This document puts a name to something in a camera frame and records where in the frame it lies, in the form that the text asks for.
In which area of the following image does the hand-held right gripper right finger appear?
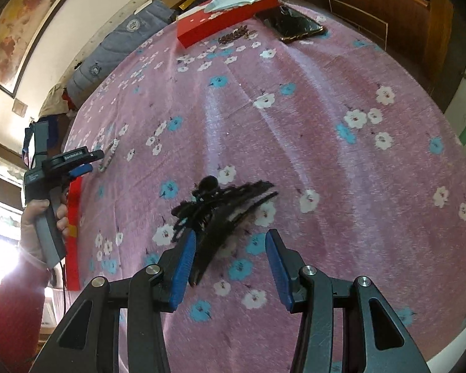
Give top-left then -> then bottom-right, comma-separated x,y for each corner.
265,228 -> 432,373

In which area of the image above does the person's left forearm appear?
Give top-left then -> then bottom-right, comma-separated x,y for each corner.
0,241 -> 54,362

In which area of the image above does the blue cloth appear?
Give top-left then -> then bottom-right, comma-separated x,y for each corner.
22,120 -> 60,164

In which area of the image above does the blue quilted jacket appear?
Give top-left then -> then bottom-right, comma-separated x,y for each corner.
66,0 -> 180,110

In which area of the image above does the brown hair clip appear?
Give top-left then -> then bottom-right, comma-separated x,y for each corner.
218,27 -> 259,44

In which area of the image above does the pink floral blanket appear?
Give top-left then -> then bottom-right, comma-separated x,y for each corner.
61,3 -> 466,373

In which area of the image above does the red box lid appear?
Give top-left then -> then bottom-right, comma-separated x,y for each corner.
177,0 -> 279,48

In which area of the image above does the black tablet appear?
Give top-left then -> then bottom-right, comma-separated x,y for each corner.
255,6 -> 327,44

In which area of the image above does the framed wall painting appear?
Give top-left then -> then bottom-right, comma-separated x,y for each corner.
0,0 -> 87,99

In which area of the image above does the person's left hand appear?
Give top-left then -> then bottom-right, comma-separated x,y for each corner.
18,198 -> 70,269

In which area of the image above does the pearl hair clip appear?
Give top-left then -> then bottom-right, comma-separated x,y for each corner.
98,138 -> 120,173

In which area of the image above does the wooden headboard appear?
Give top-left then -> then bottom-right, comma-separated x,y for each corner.
255,0 -> 456,99

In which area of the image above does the black hair claw clip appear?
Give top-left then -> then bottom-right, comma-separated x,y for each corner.
171,176 -> 279,287

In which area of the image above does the red box tray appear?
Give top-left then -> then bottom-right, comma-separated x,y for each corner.
64,177 -> 82,291

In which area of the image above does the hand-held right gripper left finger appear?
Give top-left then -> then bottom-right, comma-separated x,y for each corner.
30,230 -> 197,373

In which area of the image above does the wooden framed window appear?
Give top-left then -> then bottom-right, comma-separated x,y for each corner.
0,135 -> 36,284

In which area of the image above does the beige cloth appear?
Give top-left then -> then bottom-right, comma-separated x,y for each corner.
38,83 -> 69,118

